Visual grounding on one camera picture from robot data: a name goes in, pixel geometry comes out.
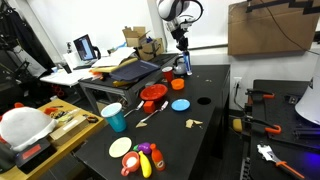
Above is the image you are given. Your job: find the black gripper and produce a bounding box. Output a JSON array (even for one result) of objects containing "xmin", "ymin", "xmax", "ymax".
[{"xmin": 170, "ymin": 23, "xmax": 191, "ymax": 55}]

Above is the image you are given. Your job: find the grey kettle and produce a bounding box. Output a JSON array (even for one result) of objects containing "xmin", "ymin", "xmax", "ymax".
[{"xmin": 172, "ymin": 55, "xmax": 188, "ymax": 76}]

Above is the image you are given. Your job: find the red plastic cup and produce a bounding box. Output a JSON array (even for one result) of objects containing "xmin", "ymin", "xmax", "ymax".
[{"xmin": 161, "ymin": 66, "xmax": 175, "ymax": 84}]

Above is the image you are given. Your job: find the orange plastic bowl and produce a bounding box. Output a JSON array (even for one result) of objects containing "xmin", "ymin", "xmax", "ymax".
[{"xmin": 170, "ymin": 78, "xmax": 186, "ymax": 91}]

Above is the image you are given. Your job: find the small open cardboard box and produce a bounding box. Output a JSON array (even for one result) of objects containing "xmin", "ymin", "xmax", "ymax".
[{"xmin": 121, "ymin": 25, "xmax": 151, "ymax": 48}]

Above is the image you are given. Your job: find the red plastic bowl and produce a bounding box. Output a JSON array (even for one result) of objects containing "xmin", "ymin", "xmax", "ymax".
[{"xmin": 139, "ymin": 83, "xmax": 169, "ymax": 102}]

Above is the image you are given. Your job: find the blue round plate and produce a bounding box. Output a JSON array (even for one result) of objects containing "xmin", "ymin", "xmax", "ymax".
[{"xmin": 170, "ymin": 98, "xmax": 191, "ymax": 113}]

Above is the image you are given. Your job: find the white wooden spoon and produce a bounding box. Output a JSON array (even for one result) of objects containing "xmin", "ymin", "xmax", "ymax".
[{"xmin": 139, "ymin": 100, "xmax": 170, "ymax": 125}]

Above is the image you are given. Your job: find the red cube block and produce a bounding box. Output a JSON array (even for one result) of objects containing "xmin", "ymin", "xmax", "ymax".
[{"xmin": 143, "ymin": 100, "xmax": 157, "ymax": 115}]

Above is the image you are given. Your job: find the white paper stack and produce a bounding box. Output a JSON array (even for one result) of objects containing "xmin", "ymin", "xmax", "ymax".
[{"xmin": 91, "ymin": 46, "xmax": 137, "ymax": 68}]

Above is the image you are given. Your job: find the large tan chip piece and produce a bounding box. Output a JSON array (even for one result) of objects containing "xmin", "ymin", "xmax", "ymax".
[{"xmin": 185, "ymin": 118, "xmax": 195, "ymax": 130}]

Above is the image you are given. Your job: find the yellow board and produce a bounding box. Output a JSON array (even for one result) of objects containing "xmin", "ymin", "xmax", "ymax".
[{"xmin": 89, "ymin": 57, "xmax": 139, "ymax": 74}]

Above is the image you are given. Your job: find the large cardboard panel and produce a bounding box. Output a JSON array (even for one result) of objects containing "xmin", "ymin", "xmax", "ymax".
[{"xmin": 227, "ymin": 0, "xmax": 320, "ymax": 57}]

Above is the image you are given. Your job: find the yellow sponge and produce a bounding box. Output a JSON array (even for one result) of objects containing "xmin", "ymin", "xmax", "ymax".
[{"xmin": 231, "ymin": 118, "xmax": 244, "ymax": 134}]

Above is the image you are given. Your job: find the laptop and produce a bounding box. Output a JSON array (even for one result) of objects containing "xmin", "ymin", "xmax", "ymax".
[{"xmin": 72, "ymin": 33, "xmax": 102, "ymax": 63}]

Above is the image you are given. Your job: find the teal plastic cup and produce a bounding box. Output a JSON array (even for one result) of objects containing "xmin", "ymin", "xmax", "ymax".
[{"xmin": 100, "ymin": 102, "xmax": 128, "ymax": 133}]

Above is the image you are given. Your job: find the purple toy eggplant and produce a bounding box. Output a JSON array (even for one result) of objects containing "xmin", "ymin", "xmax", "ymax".
[{"xmin": 132, "ymin": 141, "xmax": 153, "ymax": 156}]

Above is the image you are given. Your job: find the orange toy sauce bottle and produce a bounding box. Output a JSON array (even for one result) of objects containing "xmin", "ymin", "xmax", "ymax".
[{"xmin": 149, "ymin": 142, "xmax": 167, "ymax": 172}]

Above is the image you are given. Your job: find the cream round disc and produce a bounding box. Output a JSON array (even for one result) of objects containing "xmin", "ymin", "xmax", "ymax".
[{"xmin": 108, "ymin": 136, "xmax": 133, "ymax": 159}]

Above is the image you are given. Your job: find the white desk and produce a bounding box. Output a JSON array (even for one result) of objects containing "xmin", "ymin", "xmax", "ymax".
[{"xmin": 39, "ymin": 64, "xmax": 101, "ymax": 88}]

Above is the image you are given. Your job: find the yellow toy banana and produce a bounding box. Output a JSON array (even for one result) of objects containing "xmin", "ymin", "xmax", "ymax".
[{"xmin": 138, "ymin": 150, "xmax": 153, "ymax": 179}]

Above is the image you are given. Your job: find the orange toy mug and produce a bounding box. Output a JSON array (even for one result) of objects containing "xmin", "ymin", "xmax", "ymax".
[{"xmin": 120, "ymin": 150, "xmax": 141, "ymax": 177}]

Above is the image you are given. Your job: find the flat cardboard box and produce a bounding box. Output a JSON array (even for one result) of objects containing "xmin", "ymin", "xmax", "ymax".
[{"xmin": 48, "ymin": 114, "xmax": 91, "ymax": 147}]

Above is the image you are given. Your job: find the wooden side table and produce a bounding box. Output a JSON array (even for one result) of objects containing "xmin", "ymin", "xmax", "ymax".
[{"xmin": 0, "ymin": 97, "xmax": 108, "ymax": 180}]

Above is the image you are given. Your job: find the black hanging equipment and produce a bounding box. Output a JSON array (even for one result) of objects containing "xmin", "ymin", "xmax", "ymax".
[{"xmin": 0, "ymin": 0, "xmax": 56, "ymax": 104}]

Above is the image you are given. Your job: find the white cloth heap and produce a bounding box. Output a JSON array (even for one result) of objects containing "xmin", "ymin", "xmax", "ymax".
[{"xmin": 0, "ymin": 106, "xmax": 59, "ymax": 152}]

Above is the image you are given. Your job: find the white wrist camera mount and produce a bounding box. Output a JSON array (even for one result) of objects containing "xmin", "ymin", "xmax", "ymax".
[{"xmin": 179, "ymin": 18, "xmax": 195, "ymax": 30}]

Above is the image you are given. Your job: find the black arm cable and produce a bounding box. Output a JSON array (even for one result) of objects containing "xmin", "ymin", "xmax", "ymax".
[{"xmin": 184, "ymin": 0, "xmax": 205, "ymax": 25}]

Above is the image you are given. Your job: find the white wall power outlet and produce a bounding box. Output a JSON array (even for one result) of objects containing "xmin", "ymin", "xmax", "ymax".
[{"xmin": 232, "ymin": 76, "xmax": 243, "ymax": 90}]

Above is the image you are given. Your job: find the toy fork white handle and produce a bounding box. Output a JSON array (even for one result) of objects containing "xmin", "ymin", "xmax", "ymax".
[{"xmin": 123, "ymin": 100, "xmax": 146, "ymax": 119}]

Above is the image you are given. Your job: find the orange handled black clamp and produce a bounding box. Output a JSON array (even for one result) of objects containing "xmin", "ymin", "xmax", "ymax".
[
  {"xmin": 244, "ymin": 115, "xmax": 283, "ymax": 136},
  {"xmin": 245, "ymin": 88, "xmax": 276, "ymax": 105}
]

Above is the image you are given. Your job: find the black ring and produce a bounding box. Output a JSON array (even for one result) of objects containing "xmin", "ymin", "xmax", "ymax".
[{"xmin": 82, "ymin": 113, "xmax": 100, "ymax": 124}]

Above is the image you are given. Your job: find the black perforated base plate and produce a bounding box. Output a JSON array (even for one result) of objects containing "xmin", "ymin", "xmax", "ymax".
[{"xmin": 249, "ymin": 79, "xmax": 320, "ymax": 180}]

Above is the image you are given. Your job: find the orange handled small tool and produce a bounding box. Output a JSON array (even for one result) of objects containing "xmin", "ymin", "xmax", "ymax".
[{"xmin": 43, "ymin": 106, "xmax": 64, "ymax": 115}]

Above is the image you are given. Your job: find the orange handled adjustable wrench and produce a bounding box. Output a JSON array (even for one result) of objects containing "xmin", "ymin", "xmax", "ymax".
[{"xmin": 256, "ymin": 143, "xmax": 306, "ymax": 180}]

